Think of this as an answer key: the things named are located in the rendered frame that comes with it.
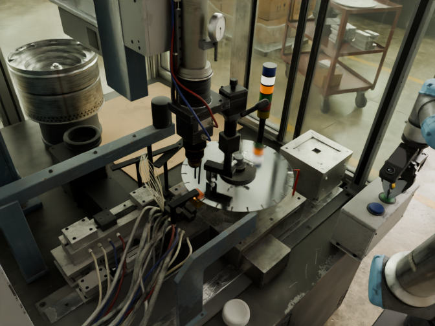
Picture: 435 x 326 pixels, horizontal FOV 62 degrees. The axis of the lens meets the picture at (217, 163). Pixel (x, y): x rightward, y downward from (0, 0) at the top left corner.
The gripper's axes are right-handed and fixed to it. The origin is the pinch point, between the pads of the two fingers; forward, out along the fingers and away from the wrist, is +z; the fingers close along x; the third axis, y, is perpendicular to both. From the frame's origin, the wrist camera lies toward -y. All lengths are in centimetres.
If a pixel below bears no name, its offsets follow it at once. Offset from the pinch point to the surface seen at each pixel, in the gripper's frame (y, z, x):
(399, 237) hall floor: 87, 91, 5
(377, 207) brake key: -6.3, 0.6, -0.3
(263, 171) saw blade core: -23.3, -3.6, 28.6
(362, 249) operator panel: -13.0, 11.6, -2.6
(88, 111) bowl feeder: -44, -1, 96
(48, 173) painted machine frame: -74, -13, 56
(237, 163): -30.2, -7.6, 33.2
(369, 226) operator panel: -13.2, 1.9, -1.8
